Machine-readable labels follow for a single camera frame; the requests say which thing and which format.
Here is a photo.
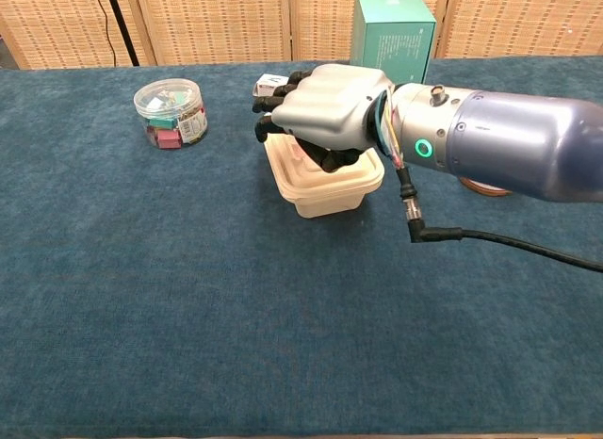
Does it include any thin black background cable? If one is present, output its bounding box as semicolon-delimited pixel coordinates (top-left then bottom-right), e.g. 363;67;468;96
93;0;119;68

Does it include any beige plastic container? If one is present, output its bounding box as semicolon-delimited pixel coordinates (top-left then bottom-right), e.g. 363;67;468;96
285;188;367;220

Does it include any small white staples box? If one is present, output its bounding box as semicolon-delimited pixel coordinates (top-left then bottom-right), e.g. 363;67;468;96
253;73;290;99

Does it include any tall green cardboard box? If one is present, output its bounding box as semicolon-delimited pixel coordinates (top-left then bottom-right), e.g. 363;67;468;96
349;0;438;85

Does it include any blue tablecloth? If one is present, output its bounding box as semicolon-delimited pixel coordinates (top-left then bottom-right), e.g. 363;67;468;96
0;55;603;435

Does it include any bamboo folding screen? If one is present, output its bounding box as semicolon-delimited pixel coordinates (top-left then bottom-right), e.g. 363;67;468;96
0;0;603;71

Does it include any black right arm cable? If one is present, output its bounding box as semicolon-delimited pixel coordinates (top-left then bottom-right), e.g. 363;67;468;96
398;165;603;273

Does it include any clear jar of rubber bands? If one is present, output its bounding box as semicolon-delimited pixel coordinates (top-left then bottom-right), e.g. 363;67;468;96
459;174;515;199

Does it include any multicoloured wrist wire bundle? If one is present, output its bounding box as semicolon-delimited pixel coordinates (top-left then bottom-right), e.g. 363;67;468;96
374;87;407;170

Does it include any black stand pole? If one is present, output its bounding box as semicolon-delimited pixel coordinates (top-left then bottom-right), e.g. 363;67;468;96
104;0;141;67

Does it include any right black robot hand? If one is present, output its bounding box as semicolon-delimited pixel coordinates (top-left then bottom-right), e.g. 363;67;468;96
252;63;395;172

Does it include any clear jar of binder clips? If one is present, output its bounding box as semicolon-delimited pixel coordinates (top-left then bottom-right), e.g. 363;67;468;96
133;77;209;151

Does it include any cream plastic container lid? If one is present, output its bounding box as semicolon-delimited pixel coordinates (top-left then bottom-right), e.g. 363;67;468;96
263;135;385;201

